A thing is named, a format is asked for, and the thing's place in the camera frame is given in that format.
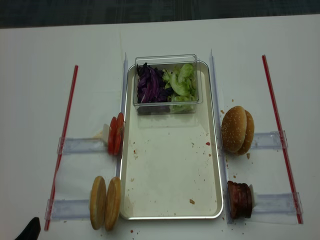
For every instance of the clear patty track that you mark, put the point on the clear patty track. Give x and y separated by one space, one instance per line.
280 203

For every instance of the clear divider wall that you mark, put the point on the clear divider wall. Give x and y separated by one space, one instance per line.
219 141
122 109

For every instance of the rear tomato slice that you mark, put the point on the rear tomato slice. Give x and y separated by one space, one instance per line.
111 135

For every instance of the clear bun track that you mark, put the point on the clear bun track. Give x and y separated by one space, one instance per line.
269 140
67 210

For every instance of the red rail strip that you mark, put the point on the red rail strip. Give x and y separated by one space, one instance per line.
59 157
298 208

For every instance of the left clear divider wall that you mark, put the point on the left clear divider wall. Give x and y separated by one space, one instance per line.
122 109

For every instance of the green lettuce leaves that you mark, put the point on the green lettuce leaves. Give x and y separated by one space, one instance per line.
183 81

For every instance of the rear sesame top bun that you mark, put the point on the rear sesame top bun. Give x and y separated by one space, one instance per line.
249 135

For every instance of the clear bottom bun track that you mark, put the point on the clear bottom bun track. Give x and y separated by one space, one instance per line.
67 210

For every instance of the front sesame top bun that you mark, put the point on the front sesame top bun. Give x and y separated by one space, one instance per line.
233 129

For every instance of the purple cabbage shreds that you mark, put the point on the purple cabbage shreds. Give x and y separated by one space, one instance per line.
151 87

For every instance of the clear top bun track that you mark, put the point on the clear top bun track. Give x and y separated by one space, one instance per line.
269 140

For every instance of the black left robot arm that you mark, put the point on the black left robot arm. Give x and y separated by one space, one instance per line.
31 231

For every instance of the right clear divider wall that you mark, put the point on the right clear divider wall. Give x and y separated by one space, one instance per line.
219 141

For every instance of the sesame bun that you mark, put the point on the sesame bun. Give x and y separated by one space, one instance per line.
233 129
249 135

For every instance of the white tomato pusher block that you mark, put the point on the white tomato pusher block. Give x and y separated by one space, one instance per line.
105 133

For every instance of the right red rail strip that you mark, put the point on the right red rail strip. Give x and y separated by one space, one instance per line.
298 208

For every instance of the clear plastic salad box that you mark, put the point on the clear plastic salad box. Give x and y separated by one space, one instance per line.
168 62

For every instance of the silver metal tray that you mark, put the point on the silver metal tray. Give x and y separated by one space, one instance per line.
170 165

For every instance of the brown meat patty stack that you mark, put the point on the brown meat patty stack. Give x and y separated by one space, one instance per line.
240 199

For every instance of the left red rail strip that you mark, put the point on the left red rail strip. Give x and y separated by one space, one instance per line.
59 157

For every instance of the bun slice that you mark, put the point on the bun slice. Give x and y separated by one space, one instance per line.
97 202
113 203

